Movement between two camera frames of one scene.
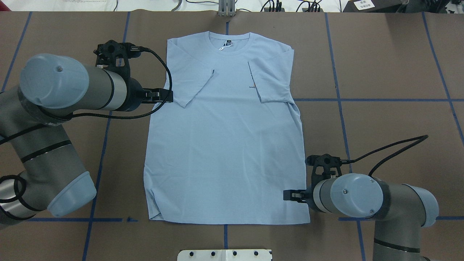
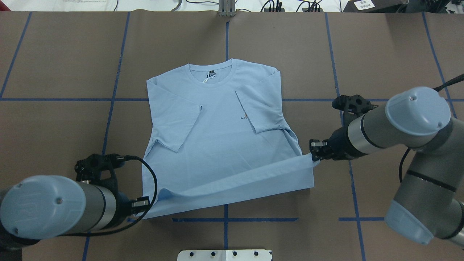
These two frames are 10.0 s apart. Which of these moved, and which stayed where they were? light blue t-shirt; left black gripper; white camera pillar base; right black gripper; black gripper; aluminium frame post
Moved: right black gripper; black gripper; left black gripper; light blue t-shirt
Stayed: aluminium frame post; white camera pillar base
